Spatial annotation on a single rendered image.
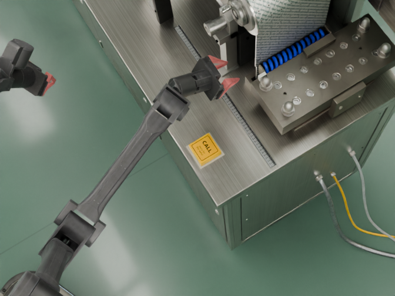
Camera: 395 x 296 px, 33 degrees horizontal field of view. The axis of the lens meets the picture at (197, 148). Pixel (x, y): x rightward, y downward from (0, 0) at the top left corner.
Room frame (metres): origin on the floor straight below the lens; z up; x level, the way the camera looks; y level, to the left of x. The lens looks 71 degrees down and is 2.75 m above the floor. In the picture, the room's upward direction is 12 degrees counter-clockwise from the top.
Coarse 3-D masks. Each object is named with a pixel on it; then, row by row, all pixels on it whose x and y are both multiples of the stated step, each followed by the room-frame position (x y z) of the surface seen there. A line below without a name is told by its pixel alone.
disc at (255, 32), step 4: (244, 0) 0.85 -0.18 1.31; (248, 4) 0.83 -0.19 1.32; (248, 8) 0.83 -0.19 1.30; (252, 8) 0.82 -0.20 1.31; (252, 12) 0.82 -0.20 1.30; (252, 16) 0.82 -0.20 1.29; (256, 20) 0.80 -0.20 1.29; (256, 24) 0.80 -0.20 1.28; (256, 28) 0.80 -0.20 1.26; (252, 32) 0.81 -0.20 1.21; (256, 32) 0.80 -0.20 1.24
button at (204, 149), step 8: (208, 136) 0.66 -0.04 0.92; (192, 144) 0.65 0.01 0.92; (200, 144) 0.64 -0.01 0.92; (208, 144) 0.64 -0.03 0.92; (216, 144) 0.63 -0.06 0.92; (192, 152) 0.63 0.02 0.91; (200, 152) 0.62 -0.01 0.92; (208, 152) 0.62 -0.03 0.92; (216, 152) 0.61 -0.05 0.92; (200, 160) 0.60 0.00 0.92; (208, 160) 0.59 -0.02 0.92
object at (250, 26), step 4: (240, 0) 0.86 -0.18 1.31; (244, 4) 0.84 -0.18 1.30; (244, 8) 0.84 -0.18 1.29; (248, 12) 0.83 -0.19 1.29; (248, 16) 0.82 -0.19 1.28; (248, 20) 0.82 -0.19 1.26; (252, 20) 0.81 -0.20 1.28; (248, 24) 0.82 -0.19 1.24; (252, 24) 0.81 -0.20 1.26; (248, 28) 0.82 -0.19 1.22; (252, 28) 0.81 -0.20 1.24
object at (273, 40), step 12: (324, 0) 0.88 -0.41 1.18; (300, 12) 0.85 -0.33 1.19; (312, 12) 0.87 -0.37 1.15; (324, 12) 0.88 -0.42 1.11; (276, 24) 0.83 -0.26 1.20; (288, 24) 0.84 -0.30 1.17; (300, 24) 0.85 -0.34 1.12; (312, 24) 0.87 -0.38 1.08; (324, 24) 0.89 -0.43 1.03; (264, 36) 0.81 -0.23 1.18; (276, 36) 0.83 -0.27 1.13; (288, 36) 0.84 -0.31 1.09; (300, 36) 0.86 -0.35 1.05; (264, 48) 0.81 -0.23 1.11; (276, 48) 0.83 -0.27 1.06; (264, 60) 0.81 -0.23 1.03
